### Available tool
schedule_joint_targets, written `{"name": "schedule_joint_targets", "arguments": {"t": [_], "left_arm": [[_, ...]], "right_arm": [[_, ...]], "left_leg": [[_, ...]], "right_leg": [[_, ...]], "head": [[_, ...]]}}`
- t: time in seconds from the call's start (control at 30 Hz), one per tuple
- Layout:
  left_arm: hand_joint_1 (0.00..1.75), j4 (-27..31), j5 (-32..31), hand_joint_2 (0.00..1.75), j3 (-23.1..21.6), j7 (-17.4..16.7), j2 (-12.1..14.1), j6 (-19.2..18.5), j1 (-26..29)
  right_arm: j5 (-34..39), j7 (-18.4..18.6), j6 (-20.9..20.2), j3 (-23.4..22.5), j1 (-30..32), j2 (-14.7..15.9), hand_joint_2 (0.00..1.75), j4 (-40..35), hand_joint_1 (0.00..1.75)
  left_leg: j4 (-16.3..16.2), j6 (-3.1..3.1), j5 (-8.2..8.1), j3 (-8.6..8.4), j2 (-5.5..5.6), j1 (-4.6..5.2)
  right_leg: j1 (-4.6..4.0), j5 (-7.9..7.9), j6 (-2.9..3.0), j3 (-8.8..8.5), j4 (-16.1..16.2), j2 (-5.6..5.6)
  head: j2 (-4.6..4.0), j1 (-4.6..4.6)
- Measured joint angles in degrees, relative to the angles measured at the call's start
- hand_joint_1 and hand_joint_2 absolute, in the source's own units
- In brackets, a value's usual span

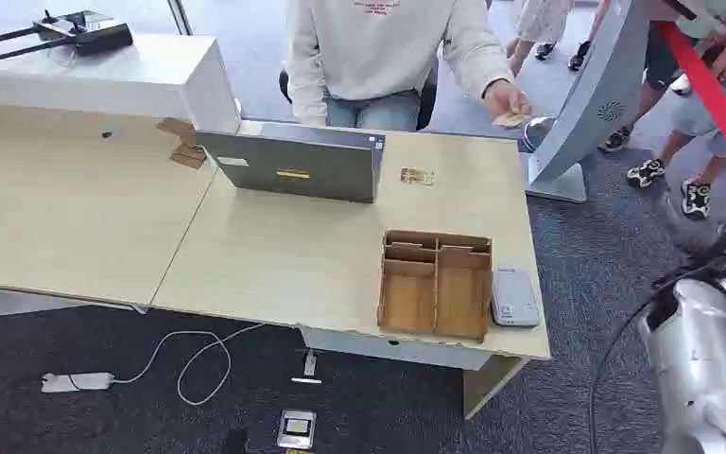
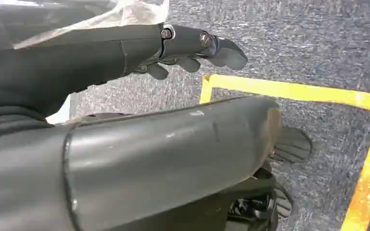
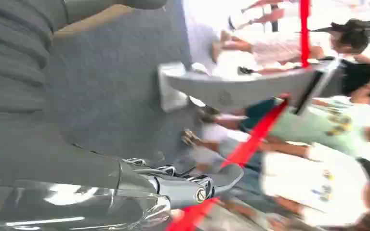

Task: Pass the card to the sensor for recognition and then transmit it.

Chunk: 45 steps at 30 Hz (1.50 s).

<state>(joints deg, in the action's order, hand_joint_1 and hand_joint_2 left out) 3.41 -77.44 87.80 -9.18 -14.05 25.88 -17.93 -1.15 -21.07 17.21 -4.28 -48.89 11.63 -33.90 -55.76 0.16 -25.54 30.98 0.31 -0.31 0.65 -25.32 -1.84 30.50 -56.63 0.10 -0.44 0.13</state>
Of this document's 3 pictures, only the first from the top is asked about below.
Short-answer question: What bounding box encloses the person's hand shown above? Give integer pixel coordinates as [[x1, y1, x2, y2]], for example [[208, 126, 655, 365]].
[[483, 79, 533, 127]]

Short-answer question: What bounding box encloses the standing person in denim shorts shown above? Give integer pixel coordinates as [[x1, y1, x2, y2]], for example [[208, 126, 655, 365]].
[[626, 0, 726, 221]]

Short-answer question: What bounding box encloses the standing person in black shorts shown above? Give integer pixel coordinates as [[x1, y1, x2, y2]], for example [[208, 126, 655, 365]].
[[597, 0, 709, 155]]

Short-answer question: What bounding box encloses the white card reader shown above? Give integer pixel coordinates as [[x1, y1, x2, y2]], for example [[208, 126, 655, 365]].
[[491, 267, 542, 329]]

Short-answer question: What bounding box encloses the metal floor socket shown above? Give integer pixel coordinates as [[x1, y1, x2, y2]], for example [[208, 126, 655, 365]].
[[276, 408, 318, 452]]

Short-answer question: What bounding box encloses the black office chair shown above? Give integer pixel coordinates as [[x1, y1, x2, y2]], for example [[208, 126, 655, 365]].
[[278, 59, 441, 132]]

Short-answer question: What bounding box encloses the red barrier bar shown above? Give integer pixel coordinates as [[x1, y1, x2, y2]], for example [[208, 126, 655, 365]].
[[655, 20, 726, 183]]

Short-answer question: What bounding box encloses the black router with antennas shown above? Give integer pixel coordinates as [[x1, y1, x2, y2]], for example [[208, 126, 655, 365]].
[[0, 9, 134, 62]]

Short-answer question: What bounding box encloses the seated person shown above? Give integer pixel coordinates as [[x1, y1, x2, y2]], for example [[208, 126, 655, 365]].
[[285, 0, 516, 132]]

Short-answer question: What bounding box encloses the standing person in pale skirt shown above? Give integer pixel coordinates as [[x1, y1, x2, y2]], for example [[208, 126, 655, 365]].
[[504, 0, 610, 79]]

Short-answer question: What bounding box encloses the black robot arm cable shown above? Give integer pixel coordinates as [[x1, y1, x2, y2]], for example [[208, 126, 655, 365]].
[[587, 266, 674, 454]]

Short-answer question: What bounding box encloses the wooden card box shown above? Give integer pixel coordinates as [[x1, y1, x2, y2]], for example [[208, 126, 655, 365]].
[[376, 228, 495, 343]]

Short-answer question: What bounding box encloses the white power strip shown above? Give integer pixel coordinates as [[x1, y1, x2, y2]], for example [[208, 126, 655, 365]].
[[41, 371, 116, 394]]

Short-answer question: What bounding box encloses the white cabinet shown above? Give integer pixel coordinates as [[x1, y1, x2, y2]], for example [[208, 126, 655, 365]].
[[0, 34, 243, 134]]

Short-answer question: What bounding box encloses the white cable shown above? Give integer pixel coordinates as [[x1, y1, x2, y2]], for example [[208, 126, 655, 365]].
[[67, 322, 266, 408]]

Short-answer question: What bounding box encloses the silver kiosk stand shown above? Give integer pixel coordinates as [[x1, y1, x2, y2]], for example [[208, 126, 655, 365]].
[[520, 0, 652, 204]]

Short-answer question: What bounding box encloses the small white floor bracket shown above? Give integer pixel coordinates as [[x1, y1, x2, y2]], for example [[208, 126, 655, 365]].
[[290, 349, 324, 385]]

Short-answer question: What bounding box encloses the grey laptop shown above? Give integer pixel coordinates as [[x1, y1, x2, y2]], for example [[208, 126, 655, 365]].
[[196, 121, 387, 204]]

